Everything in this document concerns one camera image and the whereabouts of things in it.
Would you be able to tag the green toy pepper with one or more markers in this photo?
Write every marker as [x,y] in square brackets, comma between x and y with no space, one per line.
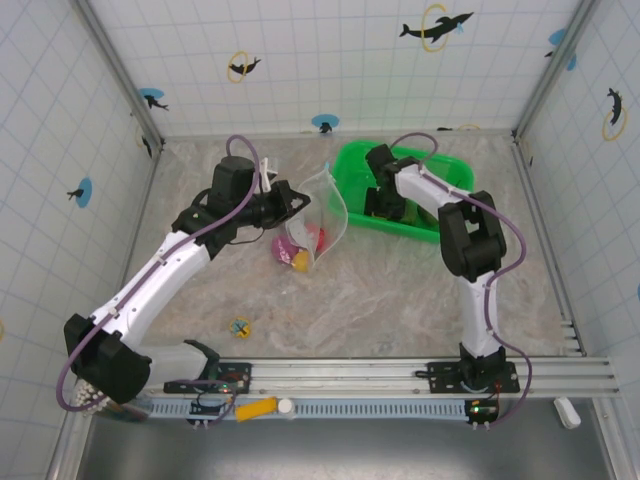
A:
[417,216]

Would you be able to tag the red toy vegetable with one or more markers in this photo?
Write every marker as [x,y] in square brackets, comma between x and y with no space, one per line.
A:
[317,235]

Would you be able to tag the clear zip-top plastic bag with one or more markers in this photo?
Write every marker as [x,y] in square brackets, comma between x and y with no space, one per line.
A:
[325,205]

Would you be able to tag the yellow toy fruit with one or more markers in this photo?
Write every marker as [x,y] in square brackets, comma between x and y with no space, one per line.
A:
[301,261]

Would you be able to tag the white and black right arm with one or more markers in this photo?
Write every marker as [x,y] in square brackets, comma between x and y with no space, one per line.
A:
[477,310]

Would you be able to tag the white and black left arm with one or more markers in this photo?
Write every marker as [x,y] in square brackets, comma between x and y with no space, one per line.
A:
[150,295]

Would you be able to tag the green perforated plastic basket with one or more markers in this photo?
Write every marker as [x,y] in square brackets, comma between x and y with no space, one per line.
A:
[452,172]

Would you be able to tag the yellow and blue floor sticker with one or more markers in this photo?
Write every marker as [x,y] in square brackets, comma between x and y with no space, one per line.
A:
[240,327]

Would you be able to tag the white small cylinder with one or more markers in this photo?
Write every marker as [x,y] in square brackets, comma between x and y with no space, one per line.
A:
[286,405]

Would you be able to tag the yellow flat object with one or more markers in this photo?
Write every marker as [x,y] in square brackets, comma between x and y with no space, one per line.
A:
[255,409]

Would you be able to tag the small circuit board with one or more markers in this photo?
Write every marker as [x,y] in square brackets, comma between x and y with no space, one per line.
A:
[215,406]
[482,411]

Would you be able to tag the white peg cluster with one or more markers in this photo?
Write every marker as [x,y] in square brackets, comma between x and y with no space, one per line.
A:
[90,397]

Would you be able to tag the white plastic block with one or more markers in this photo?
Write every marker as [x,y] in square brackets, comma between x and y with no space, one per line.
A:
[566,411]

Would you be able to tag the aluminium frame bar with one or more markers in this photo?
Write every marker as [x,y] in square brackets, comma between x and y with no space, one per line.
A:
[120,75]
[550,260]
[555,70]
[145,200]

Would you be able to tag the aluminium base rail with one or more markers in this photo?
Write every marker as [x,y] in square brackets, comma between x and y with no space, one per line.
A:
[340,372]

